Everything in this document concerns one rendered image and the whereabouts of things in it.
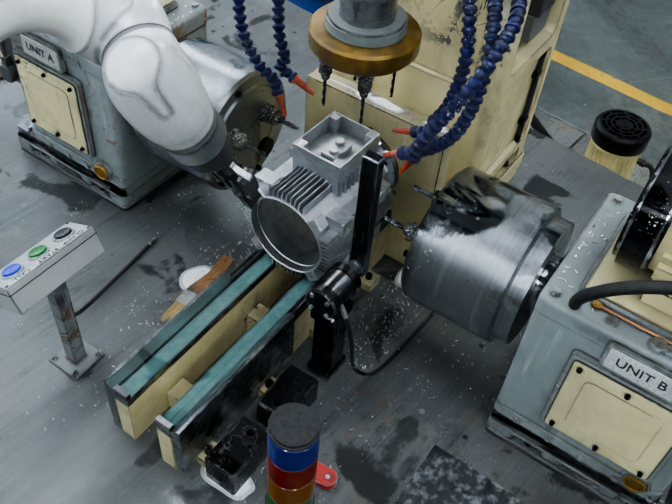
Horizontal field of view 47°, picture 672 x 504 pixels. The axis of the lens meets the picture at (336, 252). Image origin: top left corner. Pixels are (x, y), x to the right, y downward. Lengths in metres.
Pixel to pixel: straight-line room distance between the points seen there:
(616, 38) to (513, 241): 3.07
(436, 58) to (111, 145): 0.66
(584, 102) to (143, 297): 2.55
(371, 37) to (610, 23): 3.18
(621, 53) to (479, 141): 2.65
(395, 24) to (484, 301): 0.45
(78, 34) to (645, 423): 0.93
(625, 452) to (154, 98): 0.85
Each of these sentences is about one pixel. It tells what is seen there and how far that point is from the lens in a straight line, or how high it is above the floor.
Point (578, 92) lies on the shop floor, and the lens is 3.73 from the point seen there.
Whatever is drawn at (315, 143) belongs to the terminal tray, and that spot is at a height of 1.11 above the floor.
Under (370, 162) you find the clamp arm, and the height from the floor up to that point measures 1.24.
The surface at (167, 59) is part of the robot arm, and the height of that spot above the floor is 1.46.
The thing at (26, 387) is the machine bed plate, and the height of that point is 0.80.
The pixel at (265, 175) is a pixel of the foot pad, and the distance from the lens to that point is 1.37.
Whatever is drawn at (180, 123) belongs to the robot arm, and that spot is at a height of 1.38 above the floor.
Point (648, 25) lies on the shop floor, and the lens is 4.41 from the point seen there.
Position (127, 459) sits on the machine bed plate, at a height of 0.80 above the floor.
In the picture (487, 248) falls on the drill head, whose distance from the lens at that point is 1.21.
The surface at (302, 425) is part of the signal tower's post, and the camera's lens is 0.88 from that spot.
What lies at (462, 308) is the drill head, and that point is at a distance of 1.25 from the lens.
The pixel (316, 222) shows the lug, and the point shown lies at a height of 1.09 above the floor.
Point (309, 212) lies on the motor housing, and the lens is 1.29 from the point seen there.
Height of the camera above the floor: 1.98
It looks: 47 degrees down
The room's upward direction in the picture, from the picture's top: 6 degrees clockwise
